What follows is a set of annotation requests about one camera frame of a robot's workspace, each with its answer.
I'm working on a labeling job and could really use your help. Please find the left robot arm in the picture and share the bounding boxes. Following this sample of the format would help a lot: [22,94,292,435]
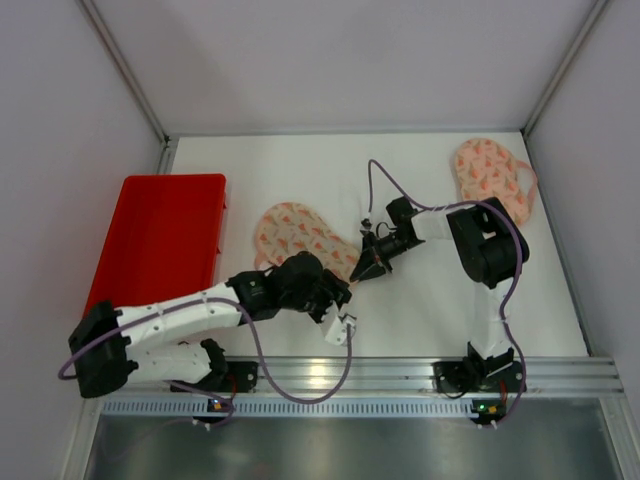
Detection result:
[59,252,355,399]

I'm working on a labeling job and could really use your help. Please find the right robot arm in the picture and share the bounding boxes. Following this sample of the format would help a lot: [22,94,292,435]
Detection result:
[349,197,529,398]

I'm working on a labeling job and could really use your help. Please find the red plastic bin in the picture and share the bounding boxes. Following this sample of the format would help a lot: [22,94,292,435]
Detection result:
[85,173,226,310]

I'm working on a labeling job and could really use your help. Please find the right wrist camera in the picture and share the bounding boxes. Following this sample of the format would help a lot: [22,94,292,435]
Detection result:
[359,217,373,237]

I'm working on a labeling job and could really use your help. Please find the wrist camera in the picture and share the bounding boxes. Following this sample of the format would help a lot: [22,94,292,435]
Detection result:
[321,313,357,346]
[359,217,373,237]

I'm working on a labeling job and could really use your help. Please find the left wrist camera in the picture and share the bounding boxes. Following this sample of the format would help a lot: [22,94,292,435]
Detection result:
[321,313,357,346]

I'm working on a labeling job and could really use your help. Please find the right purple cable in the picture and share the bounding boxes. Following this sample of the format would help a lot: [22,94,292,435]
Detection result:
[366,159,529,426]

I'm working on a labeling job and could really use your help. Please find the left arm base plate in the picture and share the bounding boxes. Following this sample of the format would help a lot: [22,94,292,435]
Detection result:
[184,360,258,394]

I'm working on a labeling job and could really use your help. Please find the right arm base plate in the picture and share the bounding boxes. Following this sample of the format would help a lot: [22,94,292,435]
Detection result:
[433,357,525,397]

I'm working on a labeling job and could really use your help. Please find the aluminium front rail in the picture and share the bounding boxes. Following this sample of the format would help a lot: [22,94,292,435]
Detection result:
[82,355,624,396]

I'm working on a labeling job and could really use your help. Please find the perforated cable duct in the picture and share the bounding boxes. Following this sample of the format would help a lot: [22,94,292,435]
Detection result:
[102,395,504,419]

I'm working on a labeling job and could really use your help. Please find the left aluminium frame post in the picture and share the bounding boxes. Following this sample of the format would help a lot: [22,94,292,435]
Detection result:
[75,0,170,145]

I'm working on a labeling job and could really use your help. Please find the aluminium frame post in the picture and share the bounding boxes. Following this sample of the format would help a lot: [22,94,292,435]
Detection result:
[520,0,613,142]
[75,0,170,145]

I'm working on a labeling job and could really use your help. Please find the right aluminium frame post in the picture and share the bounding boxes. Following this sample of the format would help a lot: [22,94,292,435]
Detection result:
[520,0,613,142]

